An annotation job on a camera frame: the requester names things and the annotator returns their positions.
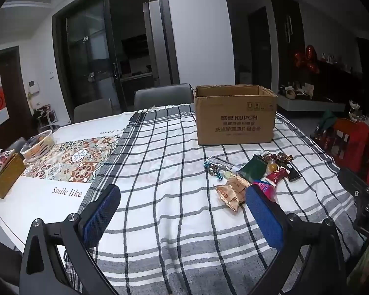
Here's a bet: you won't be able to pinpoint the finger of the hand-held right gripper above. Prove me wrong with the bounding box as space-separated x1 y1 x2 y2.
338 167 369 199

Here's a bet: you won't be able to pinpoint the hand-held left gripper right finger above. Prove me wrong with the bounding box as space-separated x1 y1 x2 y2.
245 184 348 295

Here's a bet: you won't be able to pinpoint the patterned tile table runner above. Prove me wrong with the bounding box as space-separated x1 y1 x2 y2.
21 135 123 182

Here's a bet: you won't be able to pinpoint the grey dining chair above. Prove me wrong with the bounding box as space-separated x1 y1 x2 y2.
73 98 113 124
134 83 195 112

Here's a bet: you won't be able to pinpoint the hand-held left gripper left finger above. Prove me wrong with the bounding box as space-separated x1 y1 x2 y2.
20 184 121 295

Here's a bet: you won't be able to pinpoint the white lettered table mat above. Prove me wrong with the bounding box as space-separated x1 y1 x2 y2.
0 111 136 254

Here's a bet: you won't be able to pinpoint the red balloons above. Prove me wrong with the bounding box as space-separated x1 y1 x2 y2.
293 44 321 75

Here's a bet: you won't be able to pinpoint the pink snack packet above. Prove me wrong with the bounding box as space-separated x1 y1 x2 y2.
252 180 279 204

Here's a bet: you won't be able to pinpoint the white console shelf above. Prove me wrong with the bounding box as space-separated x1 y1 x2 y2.
276 93 346 113

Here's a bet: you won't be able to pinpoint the clear plastic wrapper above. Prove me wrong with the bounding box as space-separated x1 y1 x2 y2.
207 155 243 170

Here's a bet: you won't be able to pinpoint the white plastic basket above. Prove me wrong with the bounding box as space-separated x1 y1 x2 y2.
20 129 55 162

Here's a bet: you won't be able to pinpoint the beige snack packet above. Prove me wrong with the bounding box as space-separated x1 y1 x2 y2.
214 177 253 213

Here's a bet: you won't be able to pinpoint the blue wrapped candy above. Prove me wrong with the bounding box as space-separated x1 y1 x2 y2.
203 161 224 181

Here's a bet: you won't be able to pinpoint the dark green snack packet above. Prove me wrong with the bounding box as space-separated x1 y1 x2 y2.
237 154 269 183

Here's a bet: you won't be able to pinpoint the woven tissue box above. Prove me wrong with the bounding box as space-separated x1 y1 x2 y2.
0 153 27 199

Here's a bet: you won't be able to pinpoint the black white checked cloth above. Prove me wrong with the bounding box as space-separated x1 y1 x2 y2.
63 103 368 294

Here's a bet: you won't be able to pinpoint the dark wooden door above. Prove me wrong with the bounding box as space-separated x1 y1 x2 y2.
0 46 35 149

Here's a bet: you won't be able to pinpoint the brown cardboard box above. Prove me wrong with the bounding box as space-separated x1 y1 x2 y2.
193 84 278 146

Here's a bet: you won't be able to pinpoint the floral tissue cover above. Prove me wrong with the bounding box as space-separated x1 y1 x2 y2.
0 148 16 179

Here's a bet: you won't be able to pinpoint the glass sliding door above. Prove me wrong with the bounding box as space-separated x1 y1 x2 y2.
53 0 174 115

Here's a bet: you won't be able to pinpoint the red snack packet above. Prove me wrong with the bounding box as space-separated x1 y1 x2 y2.
264 166 291 187

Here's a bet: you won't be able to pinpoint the black cracker packet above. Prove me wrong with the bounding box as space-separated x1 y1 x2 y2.
283 162 303 183

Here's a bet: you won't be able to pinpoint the white stool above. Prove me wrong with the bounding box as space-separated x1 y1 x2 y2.
33 105 60 130

